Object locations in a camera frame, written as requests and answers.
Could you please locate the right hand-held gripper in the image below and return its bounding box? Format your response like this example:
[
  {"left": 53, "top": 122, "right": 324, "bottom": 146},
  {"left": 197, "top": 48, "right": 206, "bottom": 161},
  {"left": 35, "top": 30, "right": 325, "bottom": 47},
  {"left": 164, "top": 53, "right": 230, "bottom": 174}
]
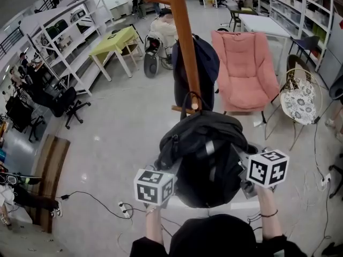
[{"left": 232, "top": 143, "right": 290, "bottom": 200}]

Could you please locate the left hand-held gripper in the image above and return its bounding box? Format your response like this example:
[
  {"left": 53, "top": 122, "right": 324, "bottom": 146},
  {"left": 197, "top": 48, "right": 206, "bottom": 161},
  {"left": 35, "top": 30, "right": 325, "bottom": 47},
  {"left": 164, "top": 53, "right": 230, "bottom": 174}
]
[{"left": 133, "top": 158, "right": 183, "bottom": 210}]

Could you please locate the black backpack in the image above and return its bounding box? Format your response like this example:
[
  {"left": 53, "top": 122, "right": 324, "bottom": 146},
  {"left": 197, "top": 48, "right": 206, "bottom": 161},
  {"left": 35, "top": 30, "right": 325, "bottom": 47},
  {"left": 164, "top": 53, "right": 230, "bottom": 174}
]
[{"left": 156, "top": 91, "right": 258, "bottom": 209}]

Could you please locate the wooden coat rack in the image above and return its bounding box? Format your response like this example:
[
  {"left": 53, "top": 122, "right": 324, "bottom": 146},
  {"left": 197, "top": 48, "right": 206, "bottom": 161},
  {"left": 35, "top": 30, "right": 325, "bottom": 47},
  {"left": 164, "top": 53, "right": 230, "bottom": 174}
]
[{"left": 128, "top": 0, "right": 202, "bottom": 115}]

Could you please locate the person's left forearm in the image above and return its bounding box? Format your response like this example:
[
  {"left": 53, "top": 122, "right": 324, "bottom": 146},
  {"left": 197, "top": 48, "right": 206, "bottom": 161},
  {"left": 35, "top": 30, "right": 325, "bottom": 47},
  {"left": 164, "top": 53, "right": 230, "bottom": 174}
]
[{"left": 145, "top": 206, "right": 165, "bottom": 247}]

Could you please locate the person's right forearm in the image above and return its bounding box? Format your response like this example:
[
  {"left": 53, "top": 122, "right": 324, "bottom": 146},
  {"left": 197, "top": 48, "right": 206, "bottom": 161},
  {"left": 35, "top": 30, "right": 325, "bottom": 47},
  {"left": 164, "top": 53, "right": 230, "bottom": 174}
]
[{"left": 256, "top": 185, "right": 284, "bottom": 242}]

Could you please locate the white flat board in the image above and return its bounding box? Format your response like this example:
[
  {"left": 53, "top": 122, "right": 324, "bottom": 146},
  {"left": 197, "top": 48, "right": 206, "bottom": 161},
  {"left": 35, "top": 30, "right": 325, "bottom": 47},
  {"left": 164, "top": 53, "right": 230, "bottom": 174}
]
[{"left": 171, "top": 195, "right": 259, "bottom": 211}]

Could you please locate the black office chair base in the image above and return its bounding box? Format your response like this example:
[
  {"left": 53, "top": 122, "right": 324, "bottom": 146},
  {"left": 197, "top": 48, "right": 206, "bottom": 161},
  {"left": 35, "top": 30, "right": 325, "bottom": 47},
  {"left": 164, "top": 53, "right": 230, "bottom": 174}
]
[{"left": 329, "top": 154, "right": 343, "bottom": 199}]

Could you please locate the floral seat cushion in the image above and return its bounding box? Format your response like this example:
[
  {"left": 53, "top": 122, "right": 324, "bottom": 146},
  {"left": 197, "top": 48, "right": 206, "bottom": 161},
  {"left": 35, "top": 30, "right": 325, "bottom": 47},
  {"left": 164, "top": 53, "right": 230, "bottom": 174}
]
[{"left": 284, "top": 78, "right": 317, "bottom": 125}]

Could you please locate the person's black top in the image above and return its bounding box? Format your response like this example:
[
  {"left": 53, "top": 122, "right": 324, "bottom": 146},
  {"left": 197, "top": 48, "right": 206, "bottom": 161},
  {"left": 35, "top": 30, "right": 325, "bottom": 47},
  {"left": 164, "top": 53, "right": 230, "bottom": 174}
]
[{"left": 130, "top": 214, "right": 309, "bottom": 257}]

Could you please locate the pink armchair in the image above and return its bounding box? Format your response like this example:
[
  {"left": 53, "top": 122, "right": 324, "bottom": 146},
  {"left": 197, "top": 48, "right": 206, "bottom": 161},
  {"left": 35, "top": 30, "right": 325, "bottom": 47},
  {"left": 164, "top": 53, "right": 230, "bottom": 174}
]
[{"left": 211, "top": 29, "right": 281, "bottom": 124}]

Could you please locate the wooden step platform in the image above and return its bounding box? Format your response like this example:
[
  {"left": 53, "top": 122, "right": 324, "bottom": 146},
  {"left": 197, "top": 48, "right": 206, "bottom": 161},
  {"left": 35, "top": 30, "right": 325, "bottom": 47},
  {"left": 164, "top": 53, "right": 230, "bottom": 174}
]
[{"left": 29, "top": 134, "right": 71, "bottom": 234}]

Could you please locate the dark brown chair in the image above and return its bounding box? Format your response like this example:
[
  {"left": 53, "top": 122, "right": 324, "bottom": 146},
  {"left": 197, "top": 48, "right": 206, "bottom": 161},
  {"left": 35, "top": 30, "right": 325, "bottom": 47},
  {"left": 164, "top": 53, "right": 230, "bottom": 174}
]
[{"left": 286, "top": 54, "right": 313, "bottom": 85}]

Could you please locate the black office chair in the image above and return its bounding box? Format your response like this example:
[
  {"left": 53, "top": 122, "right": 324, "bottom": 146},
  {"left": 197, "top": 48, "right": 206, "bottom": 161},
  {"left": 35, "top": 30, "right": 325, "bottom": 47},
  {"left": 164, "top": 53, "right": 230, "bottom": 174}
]
[
  {"left": 45, "top": 86, "right": 92, "bottom": 130},
  {"left": 5, "top": 95, "right": 46, "bottom": 143}
]

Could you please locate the dark blue hanging jacket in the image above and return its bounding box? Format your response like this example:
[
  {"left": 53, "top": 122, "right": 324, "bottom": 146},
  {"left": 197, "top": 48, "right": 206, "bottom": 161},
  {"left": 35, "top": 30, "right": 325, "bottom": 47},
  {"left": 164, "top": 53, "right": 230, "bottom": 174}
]
[{"left": 172, "top": 35, "right": 220, "bottom": 112}]

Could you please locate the grey oval device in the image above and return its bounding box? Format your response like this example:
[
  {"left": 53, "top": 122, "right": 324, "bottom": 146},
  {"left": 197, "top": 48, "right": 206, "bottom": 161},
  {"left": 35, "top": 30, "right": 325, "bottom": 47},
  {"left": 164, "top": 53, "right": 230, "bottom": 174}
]
[{"left": 143, "top": 35, "right": 161, "bottom": 79}]

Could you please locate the navy blue chair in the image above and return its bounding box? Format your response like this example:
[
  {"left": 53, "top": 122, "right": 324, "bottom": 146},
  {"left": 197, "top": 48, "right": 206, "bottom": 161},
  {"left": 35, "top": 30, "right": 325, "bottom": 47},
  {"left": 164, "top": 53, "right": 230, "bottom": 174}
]
[{"left": 290, "top": 35, "right": 321, "bottom": 64}]

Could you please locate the white table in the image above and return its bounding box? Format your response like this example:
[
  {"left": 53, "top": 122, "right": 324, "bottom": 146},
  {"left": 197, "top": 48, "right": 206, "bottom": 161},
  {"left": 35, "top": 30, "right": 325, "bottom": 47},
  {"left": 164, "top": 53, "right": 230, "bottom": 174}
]
[{"left": 238, "top": 13, "right": 292, "bottom": 76}]

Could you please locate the table with green cloth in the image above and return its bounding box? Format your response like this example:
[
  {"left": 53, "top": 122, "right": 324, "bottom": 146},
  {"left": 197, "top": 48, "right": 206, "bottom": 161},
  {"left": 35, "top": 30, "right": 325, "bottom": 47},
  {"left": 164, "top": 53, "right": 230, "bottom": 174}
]
[{"left": 88, "top": 25, "right": 144, "bottom": 82}]

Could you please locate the white shelving unit with bags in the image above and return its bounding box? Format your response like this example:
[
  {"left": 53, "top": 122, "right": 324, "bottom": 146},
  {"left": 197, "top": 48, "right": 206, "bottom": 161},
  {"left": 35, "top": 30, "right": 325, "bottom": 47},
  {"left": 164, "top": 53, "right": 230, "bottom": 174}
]
[{"left": 26, "top": 0, "right": 113, "bottom": 96}]

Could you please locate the white shelving unit with bins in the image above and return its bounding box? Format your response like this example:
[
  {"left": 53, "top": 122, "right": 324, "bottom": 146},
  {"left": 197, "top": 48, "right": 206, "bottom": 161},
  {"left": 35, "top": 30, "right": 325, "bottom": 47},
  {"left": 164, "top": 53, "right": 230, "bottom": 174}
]
[{"left": 269, "top": 0, "right": 334, "bottom": 72}]

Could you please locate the small dark table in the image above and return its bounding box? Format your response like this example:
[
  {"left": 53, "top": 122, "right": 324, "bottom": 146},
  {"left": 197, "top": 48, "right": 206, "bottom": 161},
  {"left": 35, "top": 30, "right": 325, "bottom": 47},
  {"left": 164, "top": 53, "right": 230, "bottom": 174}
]
[{"left": 227, "top": 4, "right": 258, "bottom": 32}]

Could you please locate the black metal railing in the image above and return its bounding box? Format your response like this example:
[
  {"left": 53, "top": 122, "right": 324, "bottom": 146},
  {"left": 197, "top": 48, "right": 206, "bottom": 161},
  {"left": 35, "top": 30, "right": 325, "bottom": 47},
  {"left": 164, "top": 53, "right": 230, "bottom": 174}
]
[{"left": 0, "top": 27, "right": 25, "bottom": 61}]

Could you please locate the white cable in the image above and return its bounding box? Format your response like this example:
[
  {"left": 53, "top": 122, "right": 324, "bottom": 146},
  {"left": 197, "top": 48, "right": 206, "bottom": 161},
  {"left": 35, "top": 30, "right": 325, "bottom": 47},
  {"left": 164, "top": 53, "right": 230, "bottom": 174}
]
[{"left": 294, "top": 170, "right": 326, "bottom": 207}]

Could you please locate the black cable with adapter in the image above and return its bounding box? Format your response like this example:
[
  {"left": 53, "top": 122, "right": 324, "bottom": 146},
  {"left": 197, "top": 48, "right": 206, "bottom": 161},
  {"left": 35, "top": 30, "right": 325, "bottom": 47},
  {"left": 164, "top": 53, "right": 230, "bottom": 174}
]
[{"left": 61, "top": 191, "right": 147, "bottom": 219}]

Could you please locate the gold wire chair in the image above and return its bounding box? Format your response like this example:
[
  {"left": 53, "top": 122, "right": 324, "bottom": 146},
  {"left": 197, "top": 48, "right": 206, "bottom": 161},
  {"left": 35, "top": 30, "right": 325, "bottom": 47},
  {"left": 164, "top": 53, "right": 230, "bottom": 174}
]
[{"left": 264, "top": 68, "right": 324, "bottom": 152}]

